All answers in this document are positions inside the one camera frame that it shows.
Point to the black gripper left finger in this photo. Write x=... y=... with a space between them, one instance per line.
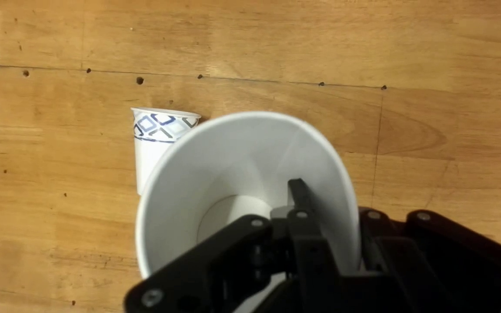
x=303 y=255

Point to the white patterned cup lying down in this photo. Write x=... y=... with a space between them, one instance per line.
x=154 y=133

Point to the white paper cup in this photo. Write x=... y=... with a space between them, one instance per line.
x=204 y=227

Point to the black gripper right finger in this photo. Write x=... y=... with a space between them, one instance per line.
x=434 y=264

